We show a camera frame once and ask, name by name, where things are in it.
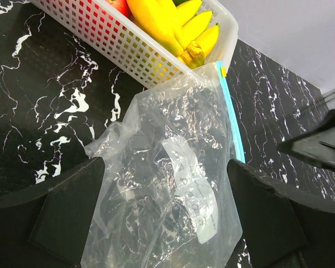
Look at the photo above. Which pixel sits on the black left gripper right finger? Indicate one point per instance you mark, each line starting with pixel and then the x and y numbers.
pixel 283 226

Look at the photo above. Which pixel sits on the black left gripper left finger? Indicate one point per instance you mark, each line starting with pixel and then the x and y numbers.
pixel 47 224

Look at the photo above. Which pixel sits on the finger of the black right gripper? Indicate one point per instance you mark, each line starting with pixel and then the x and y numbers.
pixel 316 147

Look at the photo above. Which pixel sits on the clear zip top bag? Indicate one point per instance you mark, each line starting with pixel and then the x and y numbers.
pixel 166 199

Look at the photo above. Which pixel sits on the yellow banana bunch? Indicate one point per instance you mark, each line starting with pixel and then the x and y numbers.
pixel 180 29

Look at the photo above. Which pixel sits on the red apple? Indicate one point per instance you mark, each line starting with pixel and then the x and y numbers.
pixel 121 6

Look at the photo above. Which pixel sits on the white perforated plastic basket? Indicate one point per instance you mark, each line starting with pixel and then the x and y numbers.
pixel 117 38

